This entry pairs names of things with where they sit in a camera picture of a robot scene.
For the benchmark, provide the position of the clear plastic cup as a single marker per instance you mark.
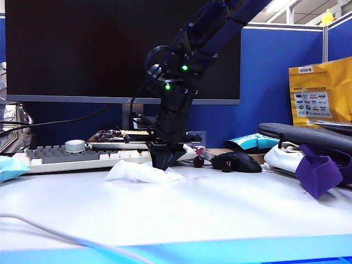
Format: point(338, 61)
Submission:
point(204, 144)

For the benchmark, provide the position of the black blue right robot arm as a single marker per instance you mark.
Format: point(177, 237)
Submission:
point(209, 35)

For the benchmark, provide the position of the white tray with snacks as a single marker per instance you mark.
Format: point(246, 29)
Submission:
point(110, 137)

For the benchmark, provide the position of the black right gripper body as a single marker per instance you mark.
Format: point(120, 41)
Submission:
point(173, 118)

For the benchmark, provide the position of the white wet wipe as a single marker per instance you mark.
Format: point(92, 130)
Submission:
point(132, 171)

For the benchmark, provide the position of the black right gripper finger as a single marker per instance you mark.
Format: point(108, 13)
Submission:
point(159, 158)
point(174, 157)

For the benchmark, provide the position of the black computer monitor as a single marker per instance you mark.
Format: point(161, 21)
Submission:
point(68, 49)

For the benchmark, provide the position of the silver flat laptop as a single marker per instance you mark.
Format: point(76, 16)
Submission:
point(335, 124)

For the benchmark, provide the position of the teal white snack packet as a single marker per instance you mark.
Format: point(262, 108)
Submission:
point(247, 141)

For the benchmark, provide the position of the grey laptop sleeve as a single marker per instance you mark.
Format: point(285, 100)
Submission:
point(302, 134)

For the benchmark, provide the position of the small red white wrapper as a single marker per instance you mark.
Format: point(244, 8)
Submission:
point(199, 150)

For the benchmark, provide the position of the purple cloth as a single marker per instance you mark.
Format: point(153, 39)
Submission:
point(316, 176)

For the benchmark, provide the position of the dark red cherry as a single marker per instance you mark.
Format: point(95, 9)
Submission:
point(198, 162)
point(227, 166)

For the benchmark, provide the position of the white grey keyboard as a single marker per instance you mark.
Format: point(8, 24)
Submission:
point(68, 162)

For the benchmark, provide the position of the blue office partition panel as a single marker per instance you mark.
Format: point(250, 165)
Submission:
point(339, 41)
point(264, 82)

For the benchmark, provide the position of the light blue wipe packet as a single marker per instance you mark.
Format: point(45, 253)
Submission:
point(11, 167)

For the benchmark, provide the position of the yellow rubber duck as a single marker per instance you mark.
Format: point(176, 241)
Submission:
point(327, 17)

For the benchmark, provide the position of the white cloth bag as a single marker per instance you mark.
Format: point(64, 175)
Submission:
point(283, 159)

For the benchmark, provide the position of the pale green tape roll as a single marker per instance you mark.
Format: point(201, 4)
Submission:
point(74, 145)

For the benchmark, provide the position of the yellow paper bag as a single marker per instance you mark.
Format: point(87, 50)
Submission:
point(335, 82)

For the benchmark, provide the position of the clear plastic container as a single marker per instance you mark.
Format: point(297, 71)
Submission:
point(23, 115)

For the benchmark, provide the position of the black computer mouse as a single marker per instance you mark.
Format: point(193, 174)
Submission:
point(242, 162)

